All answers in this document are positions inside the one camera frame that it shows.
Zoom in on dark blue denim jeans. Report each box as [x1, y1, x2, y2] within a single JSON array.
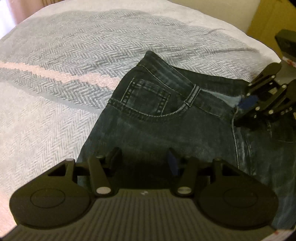
[[78, 51, 295, 228]]

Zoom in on pink grey striped bedspread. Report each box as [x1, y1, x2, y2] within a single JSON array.
[[1, 1, 279, 235]]

